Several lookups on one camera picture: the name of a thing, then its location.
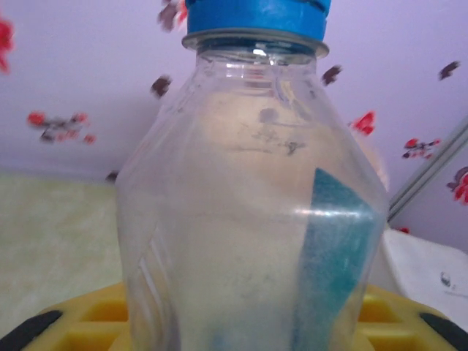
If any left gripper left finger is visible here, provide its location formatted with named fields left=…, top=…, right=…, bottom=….
left=0, top=283, right=132, bottom=351

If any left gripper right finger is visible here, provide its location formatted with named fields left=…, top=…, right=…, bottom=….
left=360, top=284, right=468, bottom=351

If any aluminium frame post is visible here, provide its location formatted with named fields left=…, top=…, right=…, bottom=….
left=387, top=115, right=468, bottom=222

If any clear bottle blue cap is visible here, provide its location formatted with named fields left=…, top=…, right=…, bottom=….
left=115, top=0, right=390, bottom=351

